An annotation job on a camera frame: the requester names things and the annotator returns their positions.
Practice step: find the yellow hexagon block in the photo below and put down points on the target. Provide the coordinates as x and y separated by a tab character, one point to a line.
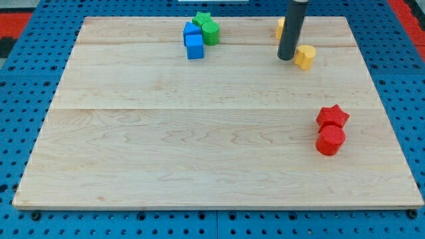
279	27

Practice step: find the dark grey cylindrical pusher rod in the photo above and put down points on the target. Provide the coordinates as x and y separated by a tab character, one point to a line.
295	16

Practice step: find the yellow heart block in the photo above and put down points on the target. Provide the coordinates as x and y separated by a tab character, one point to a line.
304	56

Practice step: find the green cylinder block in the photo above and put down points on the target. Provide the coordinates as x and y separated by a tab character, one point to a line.
210	32

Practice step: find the green star block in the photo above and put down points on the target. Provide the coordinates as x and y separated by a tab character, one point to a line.
201	18

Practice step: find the light wooden board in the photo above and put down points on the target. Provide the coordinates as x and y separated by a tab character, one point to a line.
135	125

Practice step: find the blue cube block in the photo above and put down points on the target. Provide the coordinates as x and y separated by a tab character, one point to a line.
195	46

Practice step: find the red cylinder block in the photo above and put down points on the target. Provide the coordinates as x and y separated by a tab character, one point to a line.
330	140

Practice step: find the red star block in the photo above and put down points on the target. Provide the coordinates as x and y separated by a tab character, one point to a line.
333	115

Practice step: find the blue triangle block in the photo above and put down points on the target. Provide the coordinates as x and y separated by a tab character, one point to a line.
190	29

